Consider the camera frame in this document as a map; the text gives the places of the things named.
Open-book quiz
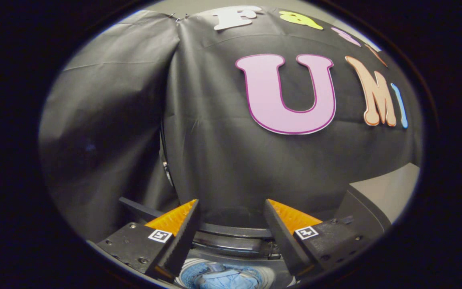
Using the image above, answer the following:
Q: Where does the beige cabinet with dark frame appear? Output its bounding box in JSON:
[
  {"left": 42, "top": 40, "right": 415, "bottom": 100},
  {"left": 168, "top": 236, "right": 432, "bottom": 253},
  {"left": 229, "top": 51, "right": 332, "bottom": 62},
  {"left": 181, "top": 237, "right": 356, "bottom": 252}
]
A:
[{"left": 333, "top": 162, "right": 421, "bottom": 242}]

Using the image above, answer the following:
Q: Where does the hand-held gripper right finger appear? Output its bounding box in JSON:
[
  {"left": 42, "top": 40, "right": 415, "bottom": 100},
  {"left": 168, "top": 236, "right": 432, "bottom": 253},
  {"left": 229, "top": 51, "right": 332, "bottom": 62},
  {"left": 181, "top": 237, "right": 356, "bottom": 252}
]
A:
[{"left": 263, "top": 198, "right": 367, "bottom": 278}]

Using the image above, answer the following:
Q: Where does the black backdrop cloth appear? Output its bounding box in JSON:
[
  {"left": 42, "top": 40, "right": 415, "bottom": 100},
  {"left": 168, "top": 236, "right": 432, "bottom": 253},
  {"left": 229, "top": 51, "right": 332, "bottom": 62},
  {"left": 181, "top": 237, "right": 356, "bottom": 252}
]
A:
[{"left": 38, "top": 5, "right": 423, "bottom": 241}]

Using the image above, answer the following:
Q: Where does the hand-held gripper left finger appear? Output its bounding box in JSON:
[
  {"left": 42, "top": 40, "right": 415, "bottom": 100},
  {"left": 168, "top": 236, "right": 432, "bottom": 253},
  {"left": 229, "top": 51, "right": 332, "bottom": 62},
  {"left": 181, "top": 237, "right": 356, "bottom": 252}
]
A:
[{"left": 96, "top": 199, "right": 200, "bottom": 282}]

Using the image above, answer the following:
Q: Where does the light blue garment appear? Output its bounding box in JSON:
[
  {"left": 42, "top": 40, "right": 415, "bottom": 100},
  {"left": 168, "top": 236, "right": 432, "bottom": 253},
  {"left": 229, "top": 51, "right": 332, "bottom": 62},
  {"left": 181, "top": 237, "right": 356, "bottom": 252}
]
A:
[{"left": 180, "top": 261, "right": 264, "bottom": 289}]

